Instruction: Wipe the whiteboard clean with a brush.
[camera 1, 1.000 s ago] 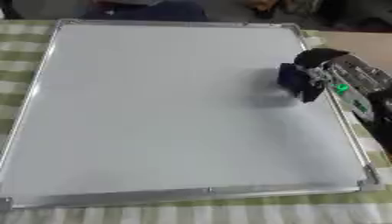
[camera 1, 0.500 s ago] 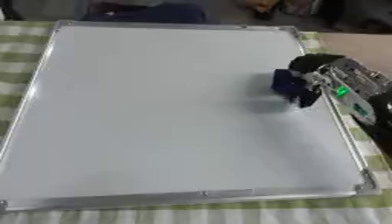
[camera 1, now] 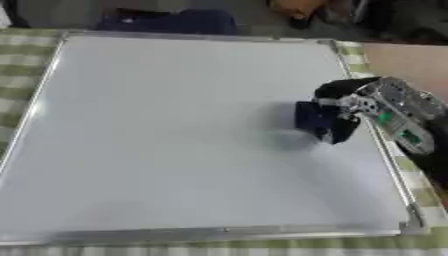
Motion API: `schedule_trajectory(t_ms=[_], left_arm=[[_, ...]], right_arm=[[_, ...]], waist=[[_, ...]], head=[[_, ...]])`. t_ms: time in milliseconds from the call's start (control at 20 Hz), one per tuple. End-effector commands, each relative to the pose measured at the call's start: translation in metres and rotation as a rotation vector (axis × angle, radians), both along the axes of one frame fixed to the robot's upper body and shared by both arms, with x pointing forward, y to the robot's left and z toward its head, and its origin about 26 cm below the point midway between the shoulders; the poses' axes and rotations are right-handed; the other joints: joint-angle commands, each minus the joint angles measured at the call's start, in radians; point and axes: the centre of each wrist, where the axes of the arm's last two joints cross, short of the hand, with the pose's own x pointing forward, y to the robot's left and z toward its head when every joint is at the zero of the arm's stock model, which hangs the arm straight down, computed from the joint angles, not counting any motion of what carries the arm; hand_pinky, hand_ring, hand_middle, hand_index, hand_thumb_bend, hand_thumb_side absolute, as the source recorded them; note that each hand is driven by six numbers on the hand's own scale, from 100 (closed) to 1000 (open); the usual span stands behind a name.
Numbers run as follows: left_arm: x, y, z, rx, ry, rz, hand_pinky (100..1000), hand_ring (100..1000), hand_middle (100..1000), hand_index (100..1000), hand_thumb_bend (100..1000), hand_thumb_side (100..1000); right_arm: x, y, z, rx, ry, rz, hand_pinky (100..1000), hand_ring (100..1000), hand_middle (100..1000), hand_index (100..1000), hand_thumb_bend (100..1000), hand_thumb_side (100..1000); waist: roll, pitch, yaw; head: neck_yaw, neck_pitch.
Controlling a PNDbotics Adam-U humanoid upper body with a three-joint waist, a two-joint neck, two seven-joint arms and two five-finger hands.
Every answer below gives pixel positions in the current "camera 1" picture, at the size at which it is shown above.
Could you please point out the dark blue whiteboard eraser brush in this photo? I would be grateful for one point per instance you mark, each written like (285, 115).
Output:
(314, 116)

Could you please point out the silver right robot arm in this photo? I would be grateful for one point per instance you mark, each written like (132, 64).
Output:
(402, 113)

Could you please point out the orange brown bag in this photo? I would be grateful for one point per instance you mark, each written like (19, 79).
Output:
(297, 8)

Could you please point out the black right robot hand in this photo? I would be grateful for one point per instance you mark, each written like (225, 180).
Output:
(344, 90)

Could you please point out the dark blue bag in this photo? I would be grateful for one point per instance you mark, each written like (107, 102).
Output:
(169, 20)

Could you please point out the white whiteboard with silver frame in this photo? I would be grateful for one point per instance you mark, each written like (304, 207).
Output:
(175, 133)

